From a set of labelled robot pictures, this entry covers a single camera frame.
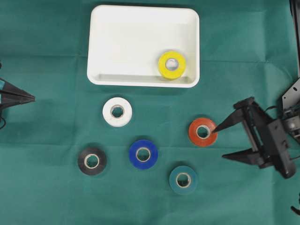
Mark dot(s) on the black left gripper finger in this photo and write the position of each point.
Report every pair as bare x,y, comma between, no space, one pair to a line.
8,88
12,100

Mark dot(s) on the red tape roll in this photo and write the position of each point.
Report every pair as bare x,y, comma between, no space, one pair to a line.
201,133

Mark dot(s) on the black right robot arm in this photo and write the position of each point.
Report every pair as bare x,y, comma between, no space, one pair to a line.
290,112

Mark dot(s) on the green tape roll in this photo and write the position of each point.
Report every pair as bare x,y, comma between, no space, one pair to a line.
183,180

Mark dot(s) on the white plastic case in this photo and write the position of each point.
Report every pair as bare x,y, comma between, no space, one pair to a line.
126,42

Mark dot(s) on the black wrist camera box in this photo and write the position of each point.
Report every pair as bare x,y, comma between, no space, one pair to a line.
278,150

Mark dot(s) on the yellow tape roll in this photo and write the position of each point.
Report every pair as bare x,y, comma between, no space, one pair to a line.
172,65

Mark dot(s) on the blue tape roll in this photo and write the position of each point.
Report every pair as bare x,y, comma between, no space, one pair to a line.
143,154

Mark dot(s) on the white tape roll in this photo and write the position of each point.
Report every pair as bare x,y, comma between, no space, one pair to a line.
117,112

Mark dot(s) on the black tape roll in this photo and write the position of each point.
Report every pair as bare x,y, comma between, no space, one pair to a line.
92,161

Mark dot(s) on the black frame rail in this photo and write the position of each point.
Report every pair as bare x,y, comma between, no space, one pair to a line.
295,12

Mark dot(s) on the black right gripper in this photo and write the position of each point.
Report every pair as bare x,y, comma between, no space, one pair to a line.
256,126

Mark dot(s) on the green table cloth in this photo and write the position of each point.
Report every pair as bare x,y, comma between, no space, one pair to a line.
247,48

